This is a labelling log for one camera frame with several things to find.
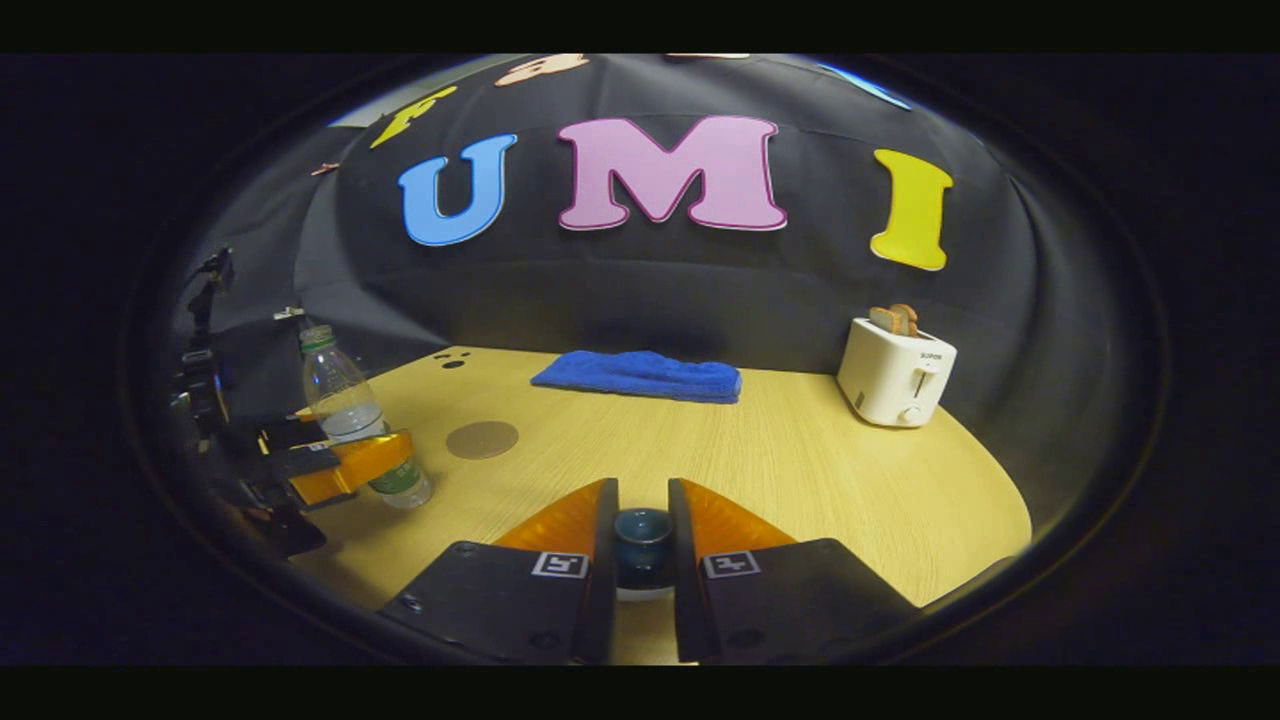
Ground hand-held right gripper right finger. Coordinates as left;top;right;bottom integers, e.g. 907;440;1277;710
667;477;921;666

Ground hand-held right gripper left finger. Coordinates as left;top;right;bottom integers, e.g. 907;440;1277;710
378;477;621;666

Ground clear plastic water bottle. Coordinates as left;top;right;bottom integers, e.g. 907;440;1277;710
299;324;435;511

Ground dark blue teacup lid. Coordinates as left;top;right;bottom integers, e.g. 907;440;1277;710
613;507;675;591

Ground blue folded towel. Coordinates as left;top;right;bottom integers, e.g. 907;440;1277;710
530;350;743;405

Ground white toaster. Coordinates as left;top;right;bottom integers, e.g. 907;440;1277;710
836;317;958;429

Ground black backdrop cloth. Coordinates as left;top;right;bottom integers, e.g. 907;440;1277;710
165;55;1131;501

